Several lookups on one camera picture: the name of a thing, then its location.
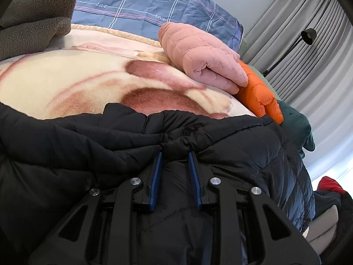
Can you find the pink quilted jacket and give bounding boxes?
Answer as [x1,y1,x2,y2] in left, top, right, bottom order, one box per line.
[158,23,249,96]

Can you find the brown fleece garment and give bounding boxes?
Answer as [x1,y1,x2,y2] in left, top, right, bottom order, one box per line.
[0,0,78,61]

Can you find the black puffer jacket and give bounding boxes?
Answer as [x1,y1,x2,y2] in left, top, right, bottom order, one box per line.
[0,102,316,265]

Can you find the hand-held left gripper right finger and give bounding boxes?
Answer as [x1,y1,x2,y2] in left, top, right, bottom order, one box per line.
[188,151,322,265]

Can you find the blue plaid sheet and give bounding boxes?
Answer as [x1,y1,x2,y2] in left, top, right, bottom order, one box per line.
[70,0,244,47]

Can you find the cream pink plush blanket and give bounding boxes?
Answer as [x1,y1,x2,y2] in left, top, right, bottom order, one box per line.
[0,23,257,120]

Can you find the teal fleece garment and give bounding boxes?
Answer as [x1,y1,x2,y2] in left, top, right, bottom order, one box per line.
[277,100,315,152]

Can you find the orange puffer jacket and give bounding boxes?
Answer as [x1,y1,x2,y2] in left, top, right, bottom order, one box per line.
[234,60,284,125]

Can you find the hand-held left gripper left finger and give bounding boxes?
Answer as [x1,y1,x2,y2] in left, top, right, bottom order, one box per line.
[29,151,164,265]

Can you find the grey curtain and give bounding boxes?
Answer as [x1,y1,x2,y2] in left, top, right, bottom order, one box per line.
[243,0,353,183]

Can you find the beige cloth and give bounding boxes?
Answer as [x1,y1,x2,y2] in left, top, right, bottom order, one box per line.
[306,206,338,246]

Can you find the dark cloth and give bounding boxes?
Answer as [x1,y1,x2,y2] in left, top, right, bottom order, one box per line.
[314,190,353,254]

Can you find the black floor lamp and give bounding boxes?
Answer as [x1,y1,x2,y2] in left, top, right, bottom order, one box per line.
[262,28,317,77]

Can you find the red cloth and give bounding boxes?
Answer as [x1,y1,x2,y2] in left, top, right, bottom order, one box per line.
[317,176,345,195]

